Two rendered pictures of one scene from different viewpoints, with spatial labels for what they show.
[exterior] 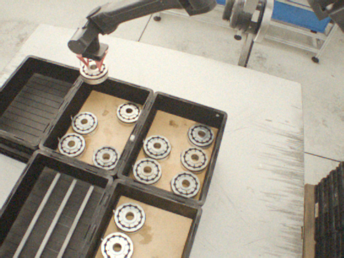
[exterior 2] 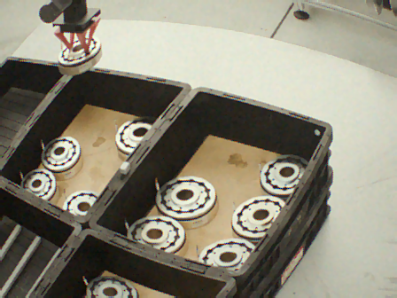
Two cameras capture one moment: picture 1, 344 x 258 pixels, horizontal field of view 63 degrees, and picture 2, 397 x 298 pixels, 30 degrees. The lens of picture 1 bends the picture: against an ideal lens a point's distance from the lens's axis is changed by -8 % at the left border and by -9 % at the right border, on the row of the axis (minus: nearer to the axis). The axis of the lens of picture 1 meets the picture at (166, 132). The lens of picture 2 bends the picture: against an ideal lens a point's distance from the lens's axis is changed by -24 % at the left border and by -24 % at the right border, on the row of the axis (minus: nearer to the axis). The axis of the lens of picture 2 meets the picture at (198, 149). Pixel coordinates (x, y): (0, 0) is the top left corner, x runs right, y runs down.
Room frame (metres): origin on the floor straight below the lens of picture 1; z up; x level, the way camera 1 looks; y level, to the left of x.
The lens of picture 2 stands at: (-0.46, -0.48, 1.96)
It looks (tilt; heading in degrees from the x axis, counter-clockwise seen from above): 41 degrees down; 24
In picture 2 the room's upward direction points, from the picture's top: 9 degrees counter-clockwise
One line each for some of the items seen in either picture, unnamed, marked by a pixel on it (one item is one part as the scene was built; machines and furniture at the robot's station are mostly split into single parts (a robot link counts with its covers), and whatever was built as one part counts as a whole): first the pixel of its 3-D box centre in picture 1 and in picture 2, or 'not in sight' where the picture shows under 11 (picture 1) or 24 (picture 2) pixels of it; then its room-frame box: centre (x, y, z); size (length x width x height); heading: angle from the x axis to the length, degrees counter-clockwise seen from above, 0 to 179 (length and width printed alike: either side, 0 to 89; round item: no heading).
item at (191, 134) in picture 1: (201, 134); (287, 175); (0.67, -0.13, 0.86); 0.10 x 0.10 x 0.01
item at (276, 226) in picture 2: (177, 144); (218, 182); (0.57, -0.04, 0.92); 0.40 x 0.30 x 0.02; 170
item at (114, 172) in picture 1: (99, 118); (77, 138); (0.62, 0.25, 0.92); 0.40 x 0.30 x 0.02; 170
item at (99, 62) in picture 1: (95, 59); (81, 33); (0.75, 0.28, 1.10); 0.07 x 0.07 x 0.09; 80
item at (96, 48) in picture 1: (91, 42); (74, 9); (0.75, 0.30, 1.17); 0.10 x 0.07 x 0.07; 80
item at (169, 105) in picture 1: (175, 150); (221, 204); (0.57, -0.04, 0.87); 0.40 x 0.30 x 0.11; 170
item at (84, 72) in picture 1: (93, 68); (78, 50); (0.75, 0.30, 1.05); 0.10 x 0.10 x 0.01
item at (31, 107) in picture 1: (35, 104); (2, 128); (0.68, 0.55, 0.87); 0.40 x 0.30 x 0.11; 170
